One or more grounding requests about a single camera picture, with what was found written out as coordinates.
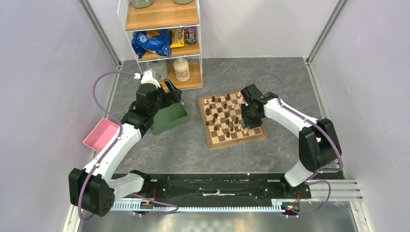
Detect wooden chess board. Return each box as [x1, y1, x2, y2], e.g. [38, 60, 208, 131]
[197, 91, 268, 150]

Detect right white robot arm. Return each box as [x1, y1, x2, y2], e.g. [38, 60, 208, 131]
[240, 84, 342, 198]

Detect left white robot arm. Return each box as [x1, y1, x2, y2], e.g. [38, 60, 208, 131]
[68, 79, 182, 219]

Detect green plastic tray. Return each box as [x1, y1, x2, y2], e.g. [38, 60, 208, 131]
[150, 102, 190, 135]

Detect cream lotion bottle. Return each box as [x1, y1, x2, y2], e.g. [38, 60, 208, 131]
[174, 57, 190, 82]

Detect blue snack bag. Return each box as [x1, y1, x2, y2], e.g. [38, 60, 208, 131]
[132, 29, 171, 58]

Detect yellow candy bag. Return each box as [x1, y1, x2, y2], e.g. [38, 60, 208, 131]
[170, 28, 185, 49]

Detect pink plastic tray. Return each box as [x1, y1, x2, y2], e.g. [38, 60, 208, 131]
[82, 118, 119, 153]

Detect brown candy bag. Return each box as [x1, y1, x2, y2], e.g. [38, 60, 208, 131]
[184, 27, 198, 45]

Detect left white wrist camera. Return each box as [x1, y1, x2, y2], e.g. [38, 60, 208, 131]
[133, 69, 161, 88]

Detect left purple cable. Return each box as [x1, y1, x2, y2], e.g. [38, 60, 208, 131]
[77, 71, 180, 222]

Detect purple cable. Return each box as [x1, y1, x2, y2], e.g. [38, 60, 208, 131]
[77, 71, 180, 222]
[245, 72, 344, 219]

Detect white wire wooden shelf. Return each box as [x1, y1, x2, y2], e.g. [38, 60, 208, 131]
[117, 0, 203, 89]

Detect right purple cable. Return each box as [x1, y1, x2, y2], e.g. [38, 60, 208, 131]
[245, 72, 344, 219]

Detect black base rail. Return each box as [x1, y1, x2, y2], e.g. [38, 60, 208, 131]
[112, 173, 313, 212]

